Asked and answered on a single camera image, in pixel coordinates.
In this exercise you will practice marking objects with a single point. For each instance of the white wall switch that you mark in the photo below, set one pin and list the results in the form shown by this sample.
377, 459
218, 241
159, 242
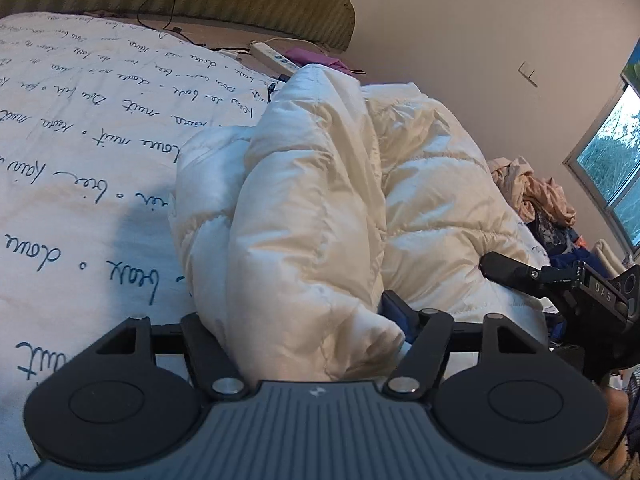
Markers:
528, 73

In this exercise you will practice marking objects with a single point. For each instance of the white script-printed bedsheet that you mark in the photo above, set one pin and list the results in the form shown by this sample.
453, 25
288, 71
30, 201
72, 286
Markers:
94, 115

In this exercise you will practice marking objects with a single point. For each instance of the cream rolled towel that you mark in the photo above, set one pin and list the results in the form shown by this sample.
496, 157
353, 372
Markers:
605, 255

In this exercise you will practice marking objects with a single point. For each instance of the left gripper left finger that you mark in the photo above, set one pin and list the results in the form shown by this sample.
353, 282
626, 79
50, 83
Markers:
211, 370

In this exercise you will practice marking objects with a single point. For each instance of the white puffer jacket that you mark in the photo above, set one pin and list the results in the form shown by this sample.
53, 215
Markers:
289, 232

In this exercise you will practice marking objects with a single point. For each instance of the side wall window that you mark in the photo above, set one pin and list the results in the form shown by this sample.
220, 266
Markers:
606, 161

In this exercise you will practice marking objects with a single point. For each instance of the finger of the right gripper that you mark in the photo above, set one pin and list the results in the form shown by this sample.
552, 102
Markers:
513, 274

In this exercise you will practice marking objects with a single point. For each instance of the white power strip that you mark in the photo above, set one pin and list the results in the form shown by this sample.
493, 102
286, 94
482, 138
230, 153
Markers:
273, 59

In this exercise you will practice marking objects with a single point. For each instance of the peach crumpled garment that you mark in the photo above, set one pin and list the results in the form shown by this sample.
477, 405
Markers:
527, 194

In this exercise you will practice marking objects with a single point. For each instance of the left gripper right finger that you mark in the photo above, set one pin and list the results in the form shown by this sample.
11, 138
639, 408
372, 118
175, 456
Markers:
421, 368

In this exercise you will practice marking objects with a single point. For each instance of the dark blue clothes pile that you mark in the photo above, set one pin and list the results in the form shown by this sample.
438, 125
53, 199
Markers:
560, 244

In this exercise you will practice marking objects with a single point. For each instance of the purple garment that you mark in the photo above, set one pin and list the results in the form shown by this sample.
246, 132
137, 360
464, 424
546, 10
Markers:
303, 57

